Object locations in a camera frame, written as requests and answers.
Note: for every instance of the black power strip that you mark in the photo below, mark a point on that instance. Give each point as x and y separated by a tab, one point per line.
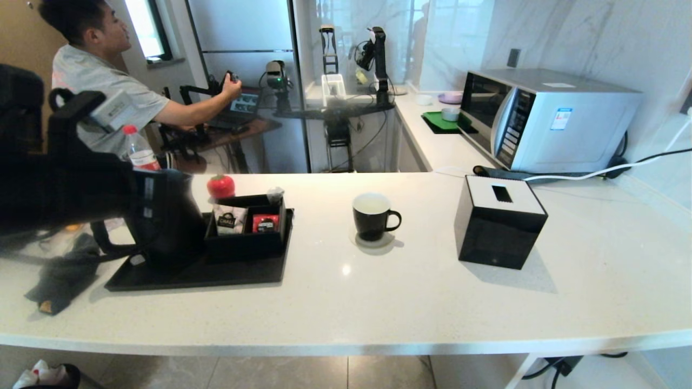
497	173

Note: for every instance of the black electric kettle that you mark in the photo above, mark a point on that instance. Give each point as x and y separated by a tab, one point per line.
173	227

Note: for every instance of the black rectangular serving tray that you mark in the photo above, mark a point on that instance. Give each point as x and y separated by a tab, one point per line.
216	275

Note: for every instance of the bin with white rubbish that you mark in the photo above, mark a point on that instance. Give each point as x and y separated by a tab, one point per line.
43	374

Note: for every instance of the black tissue box white lid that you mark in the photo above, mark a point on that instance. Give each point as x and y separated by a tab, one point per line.
497	237

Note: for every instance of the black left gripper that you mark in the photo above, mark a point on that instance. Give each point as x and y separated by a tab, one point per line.
97	189

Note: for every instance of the green tray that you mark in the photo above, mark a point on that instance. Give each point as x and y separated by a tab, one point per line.
438	121

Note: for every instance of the dark grey cloth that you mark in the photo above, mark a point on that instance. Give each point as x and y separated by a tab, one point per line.
65	278

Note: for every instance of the white packet with black logo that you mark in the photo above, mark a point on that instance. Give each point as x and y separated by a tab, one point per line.
230	222

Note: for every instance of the purple plate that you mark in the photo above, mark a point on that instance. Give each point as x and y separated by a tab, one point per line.
451	98

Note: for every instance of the clear water bottle red cap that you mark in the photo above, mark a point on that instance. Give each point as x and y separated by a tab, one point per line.
139	151

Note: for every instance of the silver microwave oven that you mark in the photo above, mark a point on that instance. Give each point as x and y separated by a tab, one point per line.
573	124

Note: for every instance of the dark wall socket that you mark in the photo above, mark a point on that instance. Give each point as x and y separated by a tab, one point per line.
513	58

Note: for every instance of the black laptop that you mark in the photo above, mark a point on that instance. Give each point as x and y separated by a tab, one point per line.
243	102

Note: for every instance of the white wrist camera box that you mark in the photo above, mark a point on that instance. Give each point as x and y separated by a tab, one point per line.
113	111

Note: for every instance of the black white robot joint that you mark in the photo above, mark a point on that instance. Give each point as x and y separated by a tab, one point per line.
379	59

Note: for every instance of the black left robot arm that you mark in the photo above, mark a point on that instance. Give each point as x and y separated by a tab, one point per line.
32	178

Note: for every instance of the dark framed window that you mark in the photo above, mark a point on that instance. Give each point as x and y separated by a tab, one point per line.
143	27

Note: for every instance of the black mug white inside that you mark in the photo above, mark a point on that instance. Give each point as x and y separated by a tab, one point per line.
370	221

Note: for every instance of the black upright bracket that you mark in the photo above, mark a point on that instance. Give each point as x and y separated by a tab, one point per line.
327	29

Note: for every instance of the man in grey t-shirt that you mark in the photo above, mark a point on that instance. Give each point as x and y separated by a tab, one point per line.
97	81

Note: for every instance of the brown wooden desk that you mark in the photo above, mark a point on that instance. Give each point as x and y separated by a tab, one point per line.
254	127

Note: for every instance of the black compartment box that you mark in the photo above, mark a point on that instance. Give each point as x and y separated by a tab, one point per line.
246	246

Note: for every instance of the small white bowl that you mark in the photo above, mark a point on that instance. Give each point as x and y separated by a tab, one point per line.
450	114

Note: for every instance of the red snack packet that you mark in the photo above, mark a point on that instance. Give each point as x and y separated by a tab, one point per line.
265	223

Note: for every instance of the small white cup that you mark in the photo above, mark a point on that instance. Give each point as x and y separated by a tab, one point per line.
424	100

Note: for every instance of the red tomato shaped timer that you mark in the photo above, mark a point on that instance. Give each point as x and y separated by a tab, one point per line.
221	186

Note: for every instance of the round pale coaster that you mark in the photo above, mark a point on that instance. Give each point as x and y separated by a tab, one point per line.
378	245

